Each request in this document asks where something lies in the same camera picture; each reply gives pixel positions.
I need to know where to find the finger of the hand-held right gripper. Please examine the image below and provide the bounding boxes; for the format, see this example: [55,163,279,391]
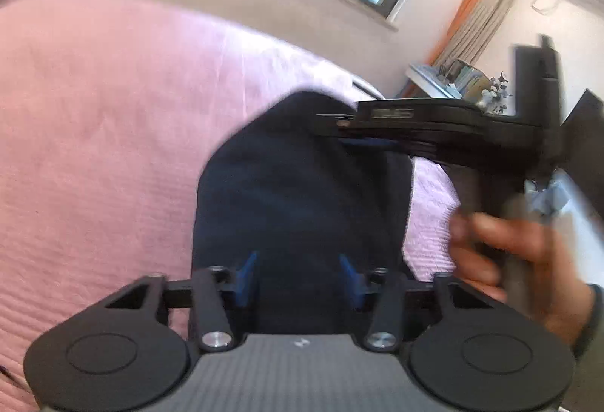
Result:
[314,110,402,149]

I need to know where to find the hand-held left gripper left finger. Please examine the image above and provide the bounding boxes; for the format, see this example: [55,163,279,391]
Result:
[104,250,260,352]

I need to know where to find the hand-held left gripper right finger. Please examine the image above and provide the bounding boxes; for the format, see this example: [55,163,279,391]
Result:
[339,253,495,354]

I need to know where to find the black pants with white stripes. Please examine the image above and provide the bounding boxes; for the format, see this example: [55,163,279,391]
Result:
[189,90,417,335]

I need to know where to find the person's right forearm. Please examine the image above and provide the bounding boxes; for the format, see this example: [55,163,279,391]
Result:
[572,282,604,362]

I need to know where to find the person's right hand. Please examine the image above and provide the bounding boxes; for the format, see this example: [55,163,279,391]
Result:
[448,210,595,347]

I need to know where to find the row of books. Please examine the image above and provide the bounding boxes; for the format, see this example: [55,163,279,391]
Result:
[441,57,492,100]

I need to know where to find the small flower bouquet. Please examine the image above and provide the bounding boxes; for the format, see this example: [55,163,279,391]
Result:
[476,71,514,115]

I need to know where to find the orange and beige curtain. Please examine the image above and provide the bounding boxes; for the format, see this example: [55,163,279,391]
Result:
[427,0,544,74]

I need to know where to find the dark flat panel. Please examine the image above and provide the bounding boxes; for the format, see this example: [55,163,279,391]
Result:
[561,88,604,224]

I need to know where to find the pink quilted bedspread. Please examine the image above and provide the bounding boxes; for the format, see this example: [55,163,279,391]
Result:
[0,0,464,400]

